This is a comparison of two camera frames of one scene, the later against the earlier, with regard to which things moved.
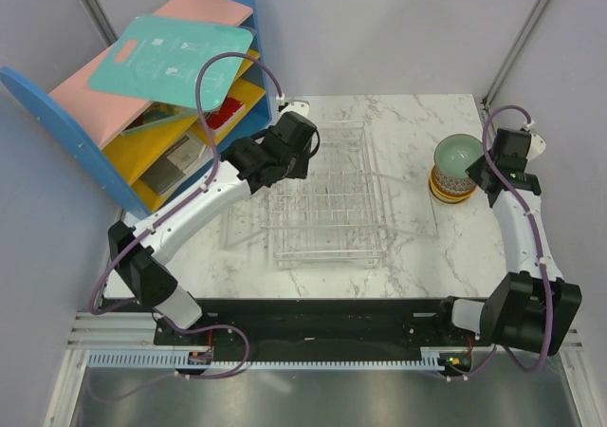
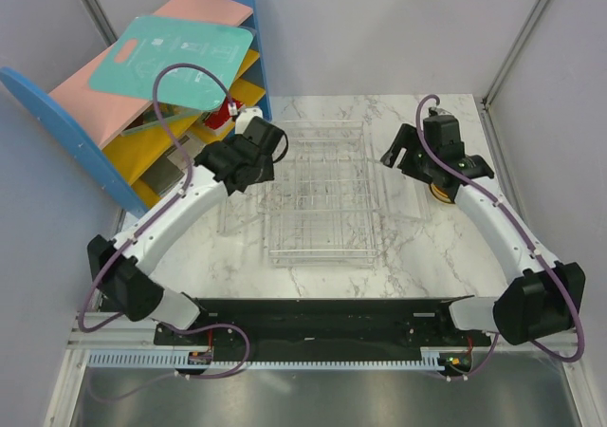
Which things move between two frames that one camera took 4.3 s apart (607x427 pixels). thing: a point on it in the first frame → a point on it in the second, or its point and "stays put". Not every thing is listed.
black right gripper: [473, 171] → [406, 139]
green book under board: [156, 115] stays put
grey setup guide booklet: [187, 157] stays put
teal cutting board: [161, 59] stays put
